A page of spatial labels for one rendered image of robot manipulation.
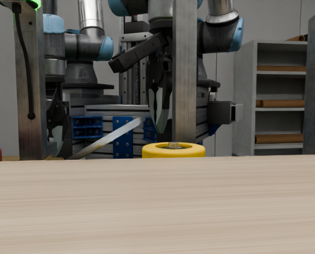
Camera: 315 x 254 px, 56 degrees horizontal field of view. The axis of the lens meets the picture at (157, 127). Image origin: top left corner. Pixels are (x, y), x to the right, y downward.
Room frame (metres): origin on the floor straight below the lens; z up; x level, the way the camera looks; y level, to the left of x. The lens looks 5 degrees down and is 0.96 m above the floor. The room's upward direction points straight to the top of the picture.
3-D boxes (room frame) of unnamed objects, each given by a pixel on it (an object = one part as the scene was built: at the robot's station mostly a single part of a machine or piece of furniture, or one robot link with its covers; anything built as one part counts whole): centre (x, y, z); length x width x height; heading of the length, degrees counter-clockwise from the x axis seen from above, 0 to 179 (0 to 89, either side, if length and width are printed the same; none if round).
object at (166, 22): (0.59, -0.03, 1.05); 0.09 x 0.08 x 0.12; 116
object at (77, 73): (1.33, 0.35, 1.09); 0.15 x 0.15 x 0.10
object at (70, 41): (0.87, 0.30, 1.12); 0.11 x 0.11 x 0.08; 21
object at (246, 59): (3.17, -1.33, 0.77); 0.90 x 0.45 x 1.55; 100
